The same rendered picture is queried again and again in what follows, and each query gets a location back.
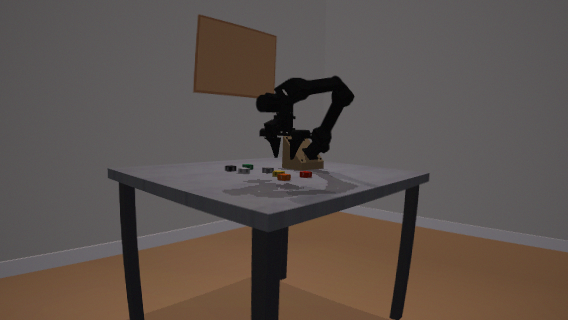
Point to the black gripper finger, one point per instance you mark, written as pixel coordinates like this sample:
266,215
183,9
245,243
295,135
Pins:
294,145
275,145

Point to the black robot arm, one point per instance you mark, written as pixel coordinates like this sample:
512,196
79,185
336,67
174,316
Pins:
299,89

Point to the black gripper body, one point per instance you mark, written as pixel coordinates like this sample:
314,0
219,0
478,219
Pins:
295,134

